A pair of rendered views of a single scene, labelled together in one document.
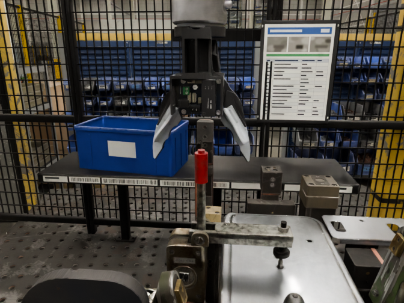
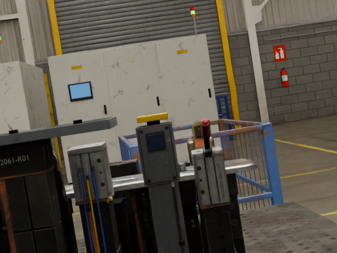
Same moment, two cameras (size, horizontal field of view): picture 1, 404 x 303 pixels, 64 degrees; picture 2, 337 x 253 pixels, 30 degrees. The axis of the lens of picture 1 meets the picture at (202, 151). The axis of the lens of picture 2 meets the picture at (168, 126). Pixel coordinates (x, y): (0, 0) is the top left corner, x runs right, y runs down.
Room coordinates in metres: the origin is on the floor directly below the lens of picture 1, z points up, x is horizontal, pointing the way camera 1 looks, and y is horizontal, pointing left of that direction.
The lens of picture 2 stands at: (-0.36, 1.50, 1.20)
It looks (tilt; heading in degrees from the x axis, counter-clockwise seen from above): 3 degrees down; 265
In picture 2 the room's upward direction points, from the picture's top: 9 degrees counter-clockwise
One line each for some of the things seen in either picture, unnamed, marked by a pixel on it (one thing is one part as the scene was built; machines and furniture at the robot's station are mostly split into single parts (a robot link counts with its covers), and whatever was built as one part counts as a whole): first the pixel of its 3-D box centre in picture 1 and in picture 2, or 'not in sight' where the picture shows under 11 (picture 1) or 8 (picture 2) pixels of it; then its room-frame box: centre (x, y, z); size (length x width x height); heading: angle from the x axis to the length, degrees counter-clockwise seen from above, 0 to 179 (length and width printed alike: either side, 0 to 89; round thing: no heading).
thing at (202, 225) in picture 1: (201, 194); not in sight; (0.50, 0.00, 1.13); 0.04 x 0.02 x 0.16; 175
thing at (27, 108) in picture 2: not in sight; (23, 114); (1.13, -9.07, 1.22); 2.40 x 0.54 x 2.45; 88
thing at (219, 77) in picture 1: (199, 72); not in sight; (0.47, 0.00, 1.33); 0.09 x 0.08 x 0.12; 175
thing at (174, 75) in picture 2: not in sight; (134, 96); (-0.70, -8.20, 1.22); 2.40 x 0.54 x 2.45; 2
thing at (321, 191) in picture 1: (312, 243); not in sight; (0.75, -0.29, 0.88); 0.08 x 0.08 x 0.36; 85
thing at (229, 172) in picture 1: (195, 170); not in sight; (0.94, 0.02, 1.01); 0.90 x 0.22 x 0.03; 85
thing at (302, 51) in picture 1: (295, 73); not in sight; (1.03, -0.29, 1.30); 0.23 x 0.02 x 0.31; 85
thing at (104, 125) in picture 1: (134, 143); not in sight; (0.95, 0.21, 1.09); 0.30 x 0.17 x 0.13; 75
